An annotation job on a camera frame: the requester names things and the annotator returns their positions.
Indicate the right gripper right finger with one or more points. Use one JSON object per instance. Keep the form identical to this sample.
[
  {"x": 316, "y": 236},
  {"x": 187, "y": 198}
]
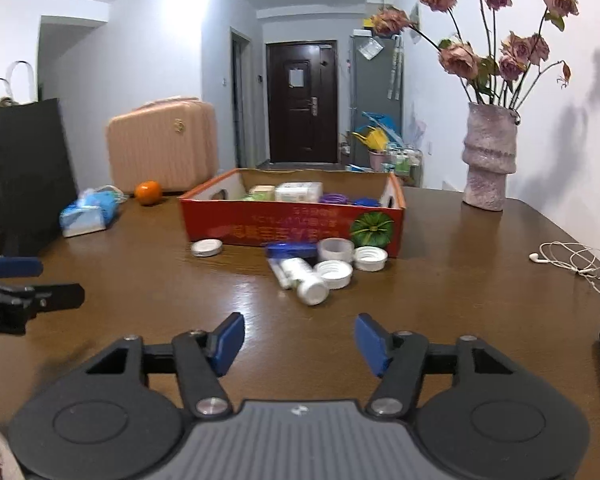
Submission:
[{"x": 398, "y": 360}]

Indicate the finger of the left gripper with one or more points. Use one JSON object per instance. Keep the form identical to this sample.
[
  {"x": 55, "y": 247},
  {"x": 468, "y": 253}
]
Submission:
[
  {"x": 20, "y": 267},
  {"x": 43, "y": 298}
]

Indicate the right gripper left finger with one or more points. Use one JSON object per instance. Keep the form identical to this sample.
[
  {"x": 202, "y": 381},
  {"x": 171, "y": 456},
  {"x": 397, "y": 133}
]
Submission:
[{"x": 201, "y": 359}]

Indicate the white ribbed cap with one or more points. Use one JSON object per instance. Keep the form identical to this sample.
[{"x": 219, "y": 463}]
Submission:
[
  {"x": 370, "y": 258},
  {"x": 336, "y": 274}
]

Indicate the white jar lid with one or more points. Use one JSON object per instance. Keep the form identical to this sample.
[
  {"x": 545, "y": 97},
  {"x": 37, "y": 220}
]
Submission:
[{"x": 209, "y": 247}]

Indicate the white pill bottle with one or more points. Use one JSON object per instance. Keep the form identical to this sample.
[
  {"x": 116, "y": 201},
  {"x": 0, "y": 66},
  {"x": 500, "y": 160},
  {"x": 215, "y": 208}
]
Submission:
[{"x": 297, "y": 274}]

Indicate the clear tape roll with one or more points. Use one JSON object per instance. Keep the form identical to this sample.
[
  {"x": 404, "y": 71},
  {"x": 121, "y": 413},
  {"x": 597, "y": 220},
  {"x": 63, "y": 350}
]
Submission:
[{"x": 335, "y": 248}]

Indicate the blue round lid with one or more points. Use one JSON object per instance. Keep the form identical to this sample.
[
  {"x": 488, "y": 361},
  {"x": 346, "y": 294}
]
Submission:
[{"x": 289, "y": 250}]

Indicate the black paper bag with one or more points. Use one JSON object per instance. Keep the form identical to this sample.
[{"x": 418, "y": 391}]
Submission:
[{"x": 36, "y": 177}]

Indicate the blue tissue pack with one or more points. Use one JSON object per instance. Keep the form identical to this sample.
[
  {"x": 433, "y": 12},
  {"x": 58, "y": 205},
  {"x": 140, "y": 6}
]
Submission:
[{"x": 93, "y": 211}]

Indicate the red cardboard box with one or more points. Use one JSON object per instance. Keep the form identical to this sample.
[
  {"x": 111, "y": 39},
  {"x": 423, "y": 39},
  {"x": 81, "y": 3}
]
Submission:
[{"x": 219, "y": 208}]

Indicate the orange fruit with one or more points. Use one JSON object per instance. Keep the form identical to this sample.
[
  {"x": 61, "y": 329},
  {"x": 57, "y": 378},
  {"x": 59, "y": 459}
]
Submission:
[{"x": 148, "y": 193}]

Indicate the blue plastic lid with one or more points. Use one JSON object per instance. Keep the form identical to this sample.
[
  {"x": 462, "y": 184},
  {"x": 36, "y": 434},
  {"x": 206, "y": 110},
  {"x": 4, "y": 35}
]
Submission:
[{"x": 366, "y": 202}]

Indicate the purple plastic lid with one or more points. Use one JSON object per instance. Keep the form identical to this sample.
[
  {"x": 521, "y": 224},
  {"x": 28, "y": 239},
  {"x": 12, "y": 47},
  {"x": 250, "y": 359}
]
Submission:
[{"x": 334, "y": 199}]

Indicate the pink suitcase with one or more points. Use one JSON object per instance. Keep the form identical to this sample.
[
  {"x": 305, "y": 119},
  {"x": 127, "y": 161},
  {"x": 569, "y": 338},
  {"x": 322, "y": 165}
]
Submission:
[{"x": 173, "y": 141}]

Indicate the yellow watering can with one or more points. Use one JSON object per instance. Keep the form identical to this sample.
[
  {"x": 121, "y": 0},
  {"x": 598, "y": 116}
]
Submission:
[{"x": 374, "y": 138}]

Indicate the pink textured vase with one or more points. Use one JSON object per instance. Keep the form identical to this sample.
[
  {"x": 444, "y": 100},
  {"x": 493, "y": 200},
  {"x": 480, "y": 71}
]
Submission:
[{"x": 490, "y": 150}]

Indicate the dark entrance door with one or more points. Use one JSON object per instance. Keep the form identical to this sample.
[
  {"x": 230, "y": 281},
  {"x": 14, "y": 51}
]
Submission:
[{"x": 302, "y": 79}]

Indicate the dried pink roses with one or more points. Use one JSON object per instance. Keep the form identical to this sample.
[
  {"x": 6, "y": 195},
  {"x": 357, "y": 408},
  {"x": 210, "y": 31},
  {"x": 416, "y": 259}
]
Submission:
[{"x": 494, "y": 79}]

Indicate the grey refrigerator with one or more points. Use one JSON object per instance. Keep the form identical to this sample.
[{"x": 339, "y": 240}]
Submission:
[{"x": 374, "y": 86}]

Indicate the wire rack with bottles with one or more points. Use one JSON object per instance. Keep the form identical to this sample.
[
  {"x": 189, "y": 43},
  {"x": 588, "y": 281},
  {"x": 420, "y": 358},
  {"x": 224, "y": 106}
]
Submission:
[{"x": 406, "y": 163}]

